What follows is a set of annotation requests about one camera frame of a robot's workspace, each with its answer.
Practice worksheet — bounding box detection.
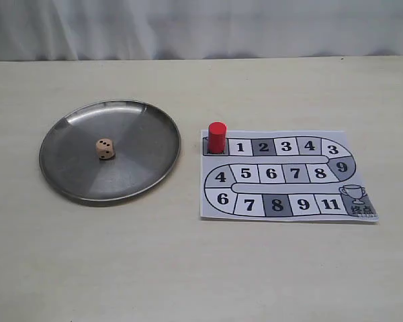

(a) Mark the red cylinder game piece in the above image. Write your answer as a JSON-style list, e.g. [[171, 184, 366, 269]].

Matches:
[[208, 121, 227, 154]]

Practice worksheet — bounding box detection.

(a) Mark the wooden die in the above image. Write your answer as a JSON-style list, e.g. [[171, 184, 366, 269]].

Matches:
[[95, 138, 115, 160]]

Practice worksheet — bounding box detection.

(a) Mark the paper game board sheet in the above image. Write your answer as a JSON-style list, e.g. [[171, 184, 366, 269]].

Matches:
[[200, 130, 379, 223]]

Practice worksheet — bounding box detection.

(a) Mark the round stainless steel plate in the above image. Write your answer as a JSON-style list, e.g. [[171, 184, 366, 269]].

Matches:
[[38, 99, 181, 207]]

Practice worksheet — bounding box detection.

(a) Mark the white backdrop curtain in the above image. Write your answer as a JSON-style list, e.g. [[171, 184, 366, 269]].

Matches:
[[0, 1, 403, 61]]

